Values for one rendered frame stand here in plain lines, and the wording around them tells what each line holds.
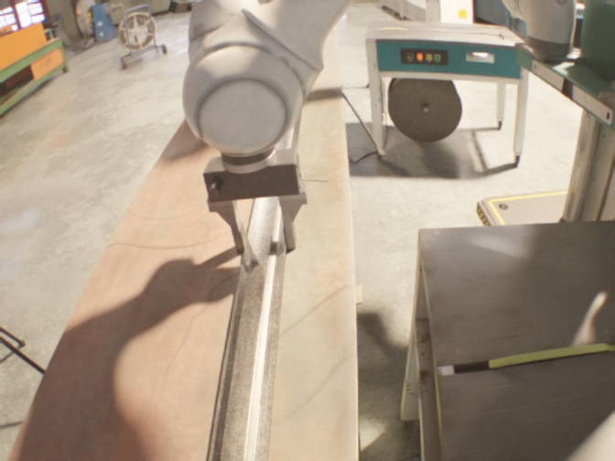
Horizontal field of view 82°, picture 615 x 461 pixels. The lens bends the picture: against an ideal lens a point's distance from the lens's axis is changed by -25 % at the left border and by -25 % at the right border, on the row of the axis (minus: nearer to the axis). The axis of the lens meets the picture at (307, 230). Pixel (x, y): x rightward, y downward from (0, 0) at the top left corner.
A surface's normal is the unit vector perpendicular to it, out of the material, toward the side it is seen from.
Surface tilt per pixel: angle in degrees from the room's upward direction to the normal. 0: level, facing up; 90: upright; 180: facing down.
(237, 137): 95
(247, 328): 0
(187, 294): 0
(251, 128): 95
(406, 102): 90
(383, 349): 0
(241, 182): 90
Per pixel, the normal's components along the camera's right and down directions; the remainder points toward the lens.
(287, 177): -0.03, 0.60
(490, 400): -0.11, -0.79
